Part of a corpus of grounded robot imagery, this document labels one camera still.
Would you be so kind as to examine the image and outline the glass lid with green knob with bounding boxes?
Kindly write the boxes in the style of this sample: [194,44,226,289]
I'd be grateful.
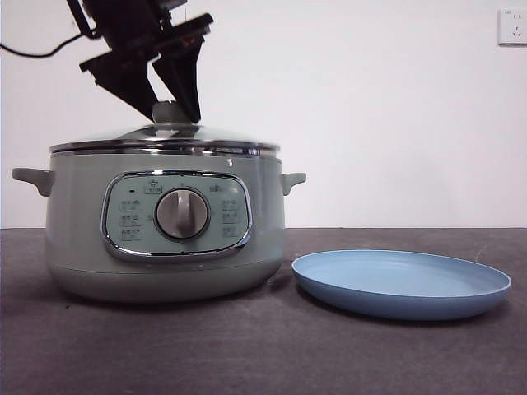
[49,100,281,158]

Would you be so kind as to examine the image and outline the pale green electric steamer pot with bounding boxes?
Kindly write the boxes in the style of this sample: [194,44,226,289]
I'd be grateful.
[11,142,308,304]

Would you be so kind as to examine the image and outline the light blue round plate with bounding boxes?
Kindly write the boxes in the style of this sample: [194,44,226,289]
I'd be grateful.
[291,249,513,322]

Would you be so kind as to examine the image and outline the black cable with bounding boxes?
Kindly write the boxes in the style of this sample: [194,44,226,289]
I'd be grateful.
[0,31,98,58]

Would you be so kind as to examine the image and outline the white wall socket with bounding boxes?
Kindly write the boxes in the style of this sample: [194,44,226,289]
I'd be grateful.
[497,8,527,46]

